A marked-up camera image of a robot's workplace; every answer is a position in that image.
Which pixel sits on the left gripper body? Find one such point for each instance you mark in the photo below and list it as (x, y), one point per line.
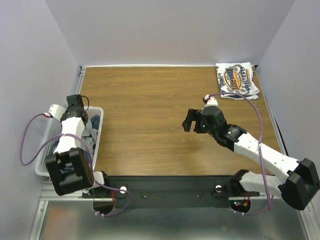
(67, 111)

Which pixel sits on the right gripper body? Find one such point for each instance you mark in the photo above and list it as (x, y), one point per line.
(198, 121)

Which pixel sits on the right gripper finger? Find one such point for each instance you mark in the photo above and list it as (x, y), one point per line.
(194, 115)
(187, 123)

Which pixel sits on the grey tank top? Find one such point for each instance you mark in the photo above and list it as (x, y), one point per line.
(89, 136)

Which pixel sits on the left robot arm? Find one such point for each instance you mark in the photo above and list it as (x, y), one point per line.
(70, 166)

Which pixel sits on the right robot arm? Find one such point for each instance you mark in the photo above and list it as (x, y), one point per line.
(295, 181)

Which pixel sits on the blue tank top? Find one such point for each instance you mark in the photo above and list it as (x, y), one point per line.
(77, 134)

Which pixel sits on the folded white printed tank top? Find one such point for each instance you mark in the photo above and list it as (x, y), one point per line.
(236, 78)

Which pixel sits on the white plastic laundry basket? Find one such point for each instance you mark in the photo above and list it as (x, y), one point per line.
(95, 114)

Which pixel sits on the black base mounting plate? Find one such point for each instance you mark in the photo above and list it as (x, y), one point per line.
(180, 191)

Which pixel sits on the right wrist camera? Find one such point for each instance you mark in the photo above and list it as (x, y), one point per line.
(209, 101)

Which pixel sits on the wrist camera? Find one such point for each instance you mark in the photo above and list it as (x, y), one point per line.
(55, 111)
(209, 101)

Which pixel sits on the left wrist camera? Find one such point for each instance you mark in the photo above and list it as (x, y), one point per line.
(55, 111)

